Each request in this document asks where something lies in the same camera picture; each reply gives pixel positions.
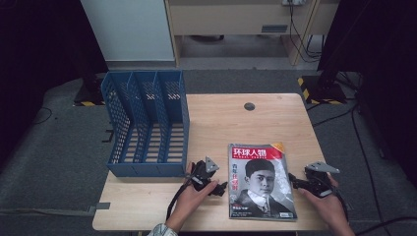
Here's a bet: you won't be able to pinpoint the black floor cable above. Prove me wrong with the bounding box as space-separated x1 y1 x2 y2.
304 72 417 236

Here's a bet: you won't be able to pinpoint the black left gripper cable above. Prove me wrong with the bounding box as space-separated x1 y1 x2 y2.
165 179 195 221

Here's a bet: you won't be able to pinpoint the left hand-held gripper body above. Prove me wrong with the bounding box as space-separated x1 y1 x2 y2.
189 155 220 193

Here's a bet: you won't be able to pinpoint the black hanging cables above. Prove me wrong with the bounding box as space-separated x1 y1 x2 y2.
287 3 326 64

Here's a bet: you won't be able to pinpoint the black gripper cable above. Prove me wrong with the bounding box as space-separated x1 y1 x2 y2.
330 183 350 221
165 179 195 221

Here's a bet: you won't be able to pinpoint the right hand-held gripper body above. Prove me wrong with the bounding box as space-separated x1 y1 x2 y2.
304 160 341 199

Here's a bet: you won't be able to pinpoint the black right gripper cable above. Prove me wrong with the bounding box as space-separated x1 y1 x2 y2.
330 183 350 221

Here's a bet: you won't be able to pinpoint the person's right hand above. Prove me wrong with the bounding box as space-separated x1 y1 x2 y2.
297 173 349 227

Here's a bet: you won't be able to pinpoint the magazine with portrait cover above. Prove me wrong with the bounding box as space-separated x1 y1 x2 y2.
227 142 299 221

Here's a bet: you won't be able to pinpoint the beige wooden desk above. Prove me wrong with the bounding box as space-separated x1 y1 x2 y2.
163 0 342 68

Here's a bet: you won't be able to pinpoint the person's left hand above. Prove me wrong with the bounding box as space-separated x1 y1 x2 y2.
168 161 220 227

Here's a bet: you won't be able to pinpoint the black curtain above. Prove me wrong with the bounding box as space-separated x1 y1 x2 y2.
0 0 110 171
316 0 417 180

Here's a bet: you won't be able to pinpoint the blue plastic file rack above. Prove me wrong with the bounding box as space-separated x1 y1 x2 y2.
100 69 191 179

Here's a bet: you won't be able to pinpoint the white cabinet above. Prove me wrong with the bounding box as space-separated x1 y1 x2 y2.
80 0 175 63

